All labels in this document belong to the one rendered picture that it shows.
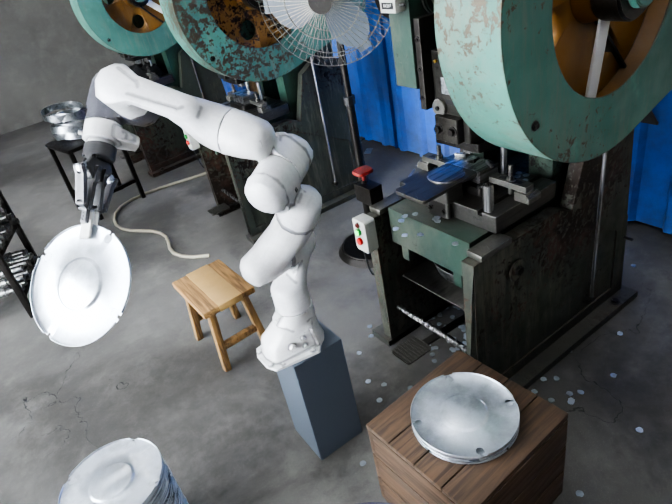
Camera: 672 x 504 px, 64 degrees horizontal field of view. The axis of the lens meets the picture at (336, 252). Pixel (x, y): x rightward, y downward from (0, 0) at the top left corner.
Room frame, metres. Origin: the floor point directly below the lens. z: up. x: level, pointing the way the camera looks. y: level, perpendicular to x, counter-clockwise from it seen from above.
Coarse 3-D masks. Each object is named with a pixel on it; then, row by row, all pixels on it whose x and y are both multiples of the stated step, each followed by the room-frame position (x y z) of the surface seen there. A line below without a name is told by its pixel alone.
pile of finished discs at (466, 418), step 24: (432, 384) 1.11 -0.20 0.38; (456, 384) 1.09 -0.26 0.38; (480, 384) 1.07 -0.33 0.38; (432, 408) 1.02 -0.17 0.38; (456, 408) 1.00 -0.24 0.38; (480, 408) 0.98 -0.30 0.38; (504, 408) 0.97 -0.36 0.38; (432, 432) 0.94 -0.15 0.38; (456, 432) 0.93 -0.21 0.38; (480, 432) 0.91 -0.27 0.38; (504, 432) 0.90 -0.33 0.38; (456, 456) 0.86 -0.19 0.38; (480, 456) 0.84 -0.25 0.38
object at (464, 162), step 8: (456, 160) 1.72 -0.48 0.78; (464, 160) 1.70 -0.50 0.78; (472, 160) 1.70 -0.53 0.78; (480, 160) 1.68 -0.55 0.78; (472, 168) 1.63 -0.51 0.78; (480, 168) 1.62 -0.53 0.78; (488, 168) 1.61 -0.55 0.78; (496, 168) 1.63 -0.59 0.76; (480, 176) 1.59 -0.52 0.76; (488, 176) 1.61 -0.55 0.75
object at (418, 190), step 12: (444, 168) 1.66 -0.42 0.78; (456, 168) 1.65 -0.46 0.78; (420, 180) 1.62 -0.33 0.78; (432, 180) 1.59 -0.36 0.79; (444, 180) 1.58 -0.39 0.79; (456, 180) 1.56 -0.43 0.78; (468, 180) 1.57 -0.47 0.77; (396, 192) 1.58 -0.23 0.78; (408, 192) 1.56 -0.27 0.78; (420, 192) 1.54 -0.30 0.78; (432, 192) 1.52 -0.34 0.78; (444, 192) 1.52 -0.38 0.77; (456, 192) 1.57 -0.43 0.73; (432, 204) 1.61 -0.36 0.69; (444, 204) 1.56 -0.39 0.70; (444, 216) 1.57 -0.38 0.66
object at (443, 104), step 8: (432, 56) 1.70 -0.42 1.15; (432, 64) 1.70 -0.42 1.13; (440, 72) 1.67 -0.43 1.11; (440, 80) 1.67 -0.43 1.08; (440, 88) 1.68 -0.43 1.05; (440, 96) 1.68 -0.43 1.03; (448, 96) 1.65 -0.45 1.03; (432, 104) 1.70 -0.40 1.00; (440, 104) 1.66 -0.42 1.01; (448, 104) 1.65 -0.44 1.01; (440, 112) 1.67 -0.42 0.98; (448, 112) 1.65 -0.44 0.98; (456, 112) 1.62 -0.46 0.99; (440, 120) 1.64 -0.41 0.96; (448, 120) 1.61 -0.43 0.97; (456, 120) 1.59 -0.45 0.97; (440, 128) 1.64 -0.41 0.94; (448, 128) 1.61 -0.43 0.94; (456, 128) 1.59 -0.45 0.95; (464, 128) 1.59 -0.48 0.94; (440, 136) 1.65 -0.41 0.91; (448, 136) 1.62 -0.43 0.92; (456, 136) 1.59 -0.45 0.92; (464, 136) 1.60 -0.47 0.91; (472, 136) 1.58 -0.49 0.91
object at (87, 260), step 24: (72, 240) 1.19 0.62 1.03; (96, 240) 1.16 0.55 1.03; (48, 264) 1.18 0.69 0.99; (72, 264) 1.14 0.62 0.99; (96, 264) 1.12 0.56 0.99; (120, 264) 1.10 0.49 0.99; (48, 288) 1.13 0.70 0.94; (72, 288) 1.10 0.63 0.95; (96, 288) 1.08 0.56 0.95; (120, 288) 1.06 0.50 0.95; (48, 312) 1.09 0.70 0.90; (72, 312) 1.07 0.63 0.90; (96, 312) 1.05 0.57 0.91; (120, 312) 1.02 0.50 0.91; (72, 336) 1.03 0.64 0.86; (96, 336) 1.01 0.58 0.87
